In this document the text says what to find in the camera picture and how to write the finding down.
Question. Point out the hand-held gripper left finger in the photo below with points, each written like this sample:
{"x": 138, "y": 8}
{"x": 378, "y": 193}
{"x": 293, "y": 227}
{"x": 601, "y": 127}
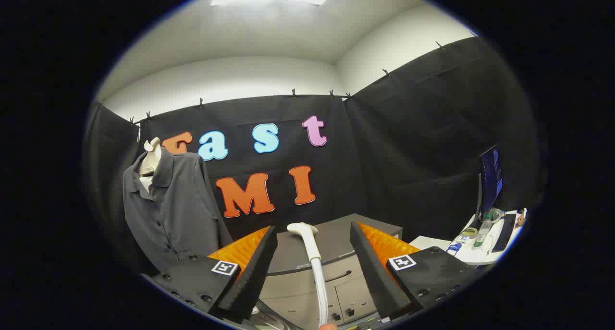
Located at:
{"x": 254, "y": 277}

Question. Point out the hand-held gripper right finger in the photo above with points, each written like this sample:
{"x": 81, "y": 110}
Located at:
{"x": 375, "y": 272}

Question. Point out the white garment steamer head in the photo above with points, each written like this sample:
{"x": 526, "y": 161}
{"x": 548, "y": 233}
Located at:
{"x": 307, "y": 236}

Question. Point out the grey button-up shirt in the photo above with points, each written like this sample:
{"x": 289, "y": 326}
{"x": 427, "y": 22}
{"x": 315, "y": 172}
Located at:
{"x": 178, "y": 205}

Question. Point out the cream plastic clothes hanger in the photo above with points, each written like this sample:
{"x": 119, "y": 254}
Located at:
{"x": 150, "y": 159}

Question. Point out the grey cabinet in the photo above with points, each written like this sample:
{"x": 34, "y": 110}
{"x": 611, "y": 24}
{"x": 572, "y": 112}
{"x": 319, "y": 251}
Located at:
{"x": 298, "y": 282}

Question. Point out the small blue item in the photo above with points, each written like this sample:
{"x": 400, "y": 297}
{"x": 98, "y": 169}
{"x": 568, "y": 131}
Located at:
{"x": 453, "y": 248}

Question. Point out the white desk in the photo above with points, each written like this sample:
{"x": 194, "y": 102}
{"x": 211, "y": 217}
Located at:
{"x": 473, "y": 255}

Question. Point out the tape roll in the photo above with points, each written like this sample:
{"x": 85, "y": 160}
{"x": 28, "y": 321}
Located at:
{"x": 469, "y": 232}

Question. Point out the clear water bottle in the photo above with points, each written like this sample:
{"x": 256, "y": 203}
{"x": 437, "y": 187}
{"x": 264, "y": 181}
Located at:
{"x": 482, "y": 231}

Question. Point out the black keyboard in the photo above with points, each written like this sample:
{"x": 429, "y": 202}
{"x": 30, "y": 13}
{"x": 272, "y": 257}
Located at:
{"x": 504, "y": 231}

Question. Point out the black computer monitor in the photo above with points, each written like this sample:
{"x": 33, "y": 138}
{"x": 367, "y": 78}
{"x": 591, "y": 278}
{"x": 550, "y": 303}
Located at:
{"x": 491, "y": 181}

